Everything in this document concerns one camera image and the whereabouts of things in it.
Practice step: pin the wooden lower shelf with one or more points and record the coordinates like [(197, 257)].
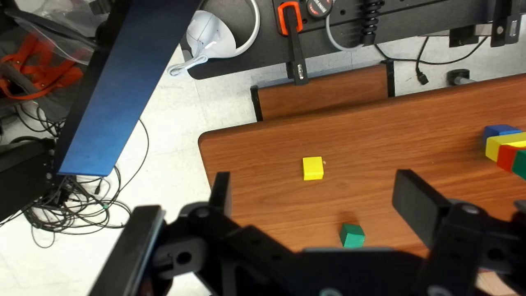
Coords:
[(322, 93)]

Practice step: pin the small yellow block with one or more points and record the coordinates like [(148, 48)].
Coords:
[(312, 168)]

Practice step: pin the orange object in bag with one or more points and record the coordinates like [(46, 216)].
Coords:
[(32, 71)]

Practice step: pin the blue metal beam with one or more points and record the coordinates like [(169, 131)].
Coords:
[(123, 88)]

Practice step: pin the small green cube block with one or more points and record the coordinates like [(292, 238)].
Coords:
[(351, 236)]

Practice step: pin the red arch block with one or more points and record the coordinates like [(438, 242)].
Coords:
[(506, 159)]

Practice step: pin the small black floor box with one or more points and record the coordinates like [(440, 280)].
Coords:
[(460, 78)]

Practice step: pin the large green block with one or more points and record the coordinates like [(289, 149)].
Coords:
[(521, 165)]

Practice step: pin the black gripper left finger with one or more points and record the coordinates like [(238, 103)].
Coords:
[(220, 195)]

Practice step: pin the blue block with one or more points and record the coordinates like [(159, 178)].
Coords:
[(499, 131)]

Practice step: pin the orange black clamp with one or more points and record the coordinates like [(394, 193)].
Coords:
[(294, 39)]

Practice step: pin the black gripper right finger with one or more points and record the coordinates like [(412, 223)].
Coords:
[(419, 206)]

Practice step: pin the long yellow block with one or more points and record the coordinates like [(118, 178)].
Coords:
[(494, 145)]

